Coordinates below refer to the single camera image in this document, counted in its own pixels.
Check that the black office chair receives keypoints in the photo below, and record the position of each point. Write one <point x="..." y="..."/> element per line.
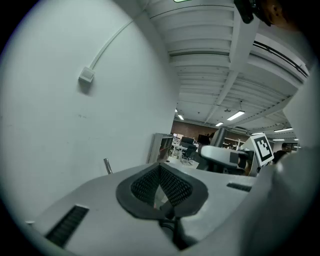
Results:
<point x="188" y="151"/>

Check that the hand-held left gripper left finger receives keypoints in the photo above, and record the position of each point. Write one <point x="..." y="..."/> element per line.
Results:
<point x="100" y="205"/>

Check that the white office desk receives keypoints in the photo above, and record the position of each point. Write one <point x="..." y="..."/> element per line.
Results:
<point x="177" y="148"/>

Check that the grey wooden shelf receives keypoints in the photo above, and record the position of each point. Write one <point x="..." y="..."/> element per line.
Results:
<point x="156" y="147"/>

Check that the group of ceiling strip lights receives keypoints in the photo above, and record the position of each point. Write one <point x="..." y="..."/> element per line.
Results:
<point x="236" y="115"/>

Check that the person's head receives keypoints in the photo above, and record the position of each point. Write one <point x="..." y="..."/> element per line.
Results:
<point x="273" y="11"/>

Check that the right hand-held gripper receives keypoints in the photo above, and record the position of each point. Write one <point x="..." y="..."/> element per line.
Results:
<point x="261" y="150"/>

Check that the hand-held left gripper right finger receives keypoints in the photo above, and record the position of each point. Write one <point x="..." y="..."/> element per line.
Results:
<point x="220" y="200"/>

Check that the white wall switch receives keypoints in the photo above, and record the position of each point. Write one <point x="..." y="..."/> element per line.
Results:
<point x="86" y="76"/>

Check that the black head-worn camera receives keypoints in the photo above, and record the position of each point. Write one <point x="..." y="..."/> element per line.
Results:
<point x="246" y="11"/>

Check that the black ceiling track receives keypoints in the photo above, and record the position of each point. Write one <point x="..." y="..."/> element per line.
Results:
<point x="275" y="52"/>

